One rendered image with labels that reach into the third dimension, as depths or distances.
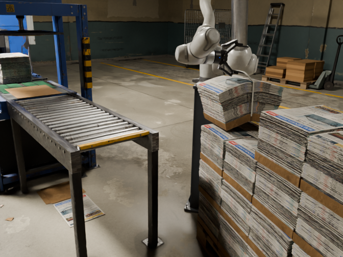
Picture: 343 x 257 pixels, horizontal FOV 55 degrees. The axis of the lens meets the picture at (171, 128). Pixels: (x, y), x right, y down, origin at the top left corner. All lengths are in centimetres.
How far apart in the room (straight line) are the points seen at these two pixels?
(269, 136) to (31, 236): 178
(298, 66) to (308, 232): 679
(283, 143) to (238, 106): 51
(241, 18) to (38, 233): 198
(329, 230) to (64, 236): 176
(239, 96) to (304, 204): 72
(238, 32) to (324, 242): 135
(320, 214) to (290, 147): 27
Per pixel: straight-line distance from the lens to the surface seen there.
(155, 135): 197
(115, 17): 1178
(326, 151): 123
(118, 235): 245
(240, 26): 216
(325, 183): 126
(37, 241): 252
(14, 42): 532
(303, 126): 135
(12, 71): 372
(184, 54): 173
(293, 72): 808
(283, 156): 141
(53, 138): 195
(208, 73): 232
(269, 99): 194
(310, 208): 136
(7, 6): 293
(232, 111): 183
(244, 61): 225
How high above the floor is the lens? 145
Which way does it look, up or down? 19 degrees down
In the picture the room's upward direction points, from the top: 1 degrees clockwise
